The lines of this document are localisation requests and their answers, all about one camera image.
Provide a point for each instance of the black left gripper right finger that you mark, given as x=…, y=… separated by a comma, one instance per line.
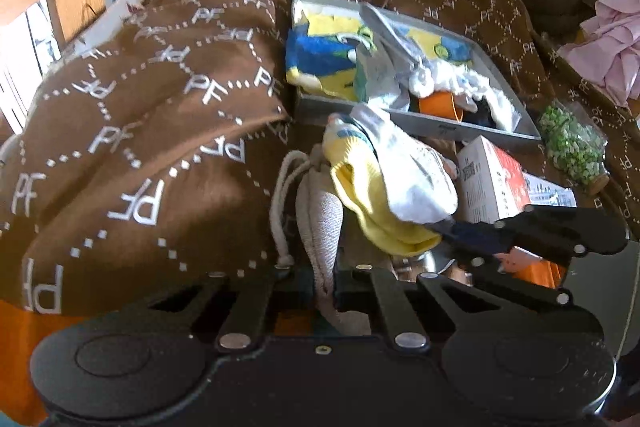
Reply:
x=353, y=289

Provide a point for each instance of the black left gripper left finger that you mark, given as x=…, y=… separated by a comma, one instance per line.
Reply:
x=297, y=302

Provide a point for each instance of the yellow white sock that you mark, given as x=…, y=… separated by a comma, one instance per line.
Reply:
x=397, y=186

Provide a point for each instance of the white red carton box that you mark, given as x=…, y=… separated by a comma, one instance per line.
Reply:
x=492, y=183

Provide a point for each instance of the orange cup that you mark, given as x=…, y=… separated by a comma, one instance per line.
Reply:
x=441, y=104

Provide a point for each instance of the brown PF patterned blanket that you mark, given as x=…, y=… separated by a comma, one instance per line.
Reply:
x=150, y=159

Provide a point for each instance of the white ruffled sock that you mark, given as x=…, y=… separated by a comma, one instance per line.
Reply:
x=438, y=75

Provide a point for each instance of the pink ruffled garment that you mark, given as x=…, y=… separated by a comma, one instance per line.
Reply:
x=608, y=57

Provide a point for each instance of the grey tray with cartoon liner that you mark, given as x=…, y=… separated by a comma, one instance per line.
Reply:
x=340, y=53

